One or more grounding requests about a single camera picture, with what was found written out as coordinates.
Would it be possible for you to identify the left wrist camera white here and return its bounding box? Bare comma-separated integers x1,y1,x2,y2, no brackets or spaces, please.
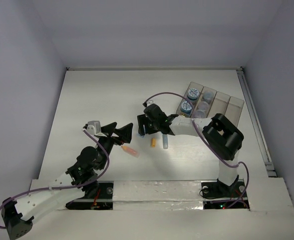
83,120,101,135

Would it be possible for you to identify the clear four-compartment organizer tray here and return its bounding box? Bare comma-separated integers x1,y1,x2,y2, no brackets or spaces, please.
176,82,244,126

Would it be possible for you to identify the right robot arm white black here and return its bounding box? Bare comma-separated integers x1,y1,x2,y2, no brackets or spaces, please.
137,103,244,196

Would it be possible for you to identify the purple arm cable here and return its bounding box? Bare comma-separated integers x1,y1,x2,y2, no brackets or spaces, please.
0,129,111,230
143,92,250,210

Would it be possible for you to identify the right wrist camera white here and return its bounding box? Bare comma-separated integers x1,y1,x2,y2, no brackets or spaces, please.
143,100,154,107

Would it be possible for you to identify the small orange cap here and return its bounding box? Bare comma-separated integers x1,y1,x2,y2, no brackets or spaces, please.
151,138,156,148

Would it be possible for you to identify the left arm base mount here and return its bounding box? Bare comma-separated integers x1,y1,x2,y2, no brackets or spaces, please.
65,181,114,211

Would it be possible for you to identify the blue lid round jar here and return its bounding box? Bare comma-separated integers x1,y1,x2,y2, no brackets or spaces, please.
180,100,192,115
187,88,200,102

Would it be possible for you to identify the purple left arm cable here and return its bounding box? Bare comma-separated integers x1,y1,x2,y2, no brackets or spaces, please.
0,129,111,230

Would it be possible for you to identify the orange marker pen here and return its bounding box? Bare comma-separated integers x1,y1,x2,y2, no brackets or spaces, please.
121,145,139,158

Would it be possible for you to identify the blue marker pen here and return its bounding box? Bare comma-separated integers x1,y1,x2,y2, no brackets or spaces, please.
162,134,168,150

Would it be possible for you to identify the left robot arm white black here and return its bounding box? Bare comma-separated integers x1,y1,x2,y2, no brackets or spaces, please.
0,120,133,240

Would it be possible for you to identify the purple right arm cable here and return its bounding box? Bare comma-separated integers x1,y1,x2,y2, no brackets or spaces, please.
143,92,250,210

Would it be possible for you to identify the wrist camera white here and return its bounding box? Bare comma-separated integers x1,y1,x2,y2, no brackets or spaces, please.
143,100,154,107
83,120,101,135

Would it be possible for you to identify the clear jar of clips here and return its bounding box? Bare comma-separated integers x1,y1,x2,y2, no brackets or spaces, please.
202,91,215,103
193,109,207,119
197,101,209,112

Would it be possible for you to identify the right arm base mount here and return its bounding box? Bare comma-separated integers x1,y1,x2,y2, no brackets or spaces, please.
199,177,250,210

